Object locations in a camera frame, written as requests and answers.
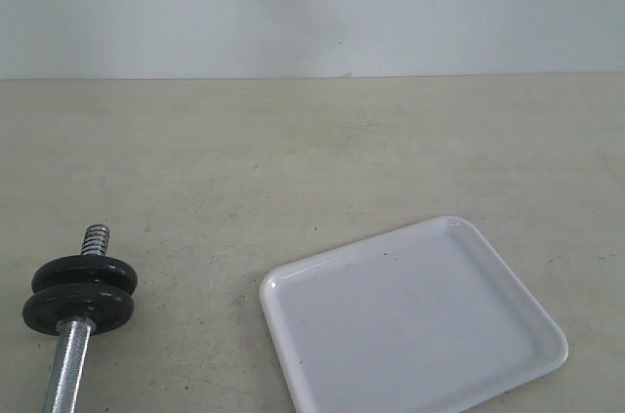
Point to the chrome threaded dumbbell bar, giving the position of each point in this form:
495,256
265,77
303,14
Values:
74,335

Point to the white rectangular tray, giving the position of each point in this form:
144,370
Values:
425,318

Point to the black weight plate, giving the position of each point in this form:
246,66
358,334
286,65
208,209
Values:
83,269

